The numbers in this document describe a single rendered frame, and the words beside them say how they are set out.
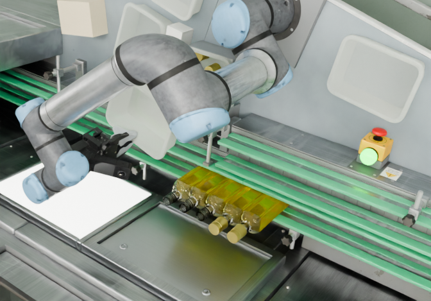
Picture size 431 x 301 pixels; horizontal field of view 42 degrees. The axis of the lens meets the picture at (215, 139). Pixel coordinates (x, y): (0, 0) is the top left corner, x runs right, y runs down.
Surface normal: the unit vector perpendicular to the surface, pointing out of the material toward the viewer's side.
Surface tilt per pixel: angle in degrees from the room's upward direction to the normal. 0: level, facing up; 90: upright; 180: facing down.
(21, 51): 90
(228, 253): 90
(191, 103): 42
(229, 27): 7
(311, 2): 3
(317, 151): 90
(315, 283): 90
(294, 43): 3
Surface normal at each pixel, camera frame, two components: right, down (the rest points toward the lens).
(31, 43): 0.82, 0.33
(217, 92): 0.81, -0.32
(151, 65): -0.43, 0.11
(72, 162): 0.63, -0.29
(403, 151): -0.56, 0.33
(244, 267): 0.10, -0.89
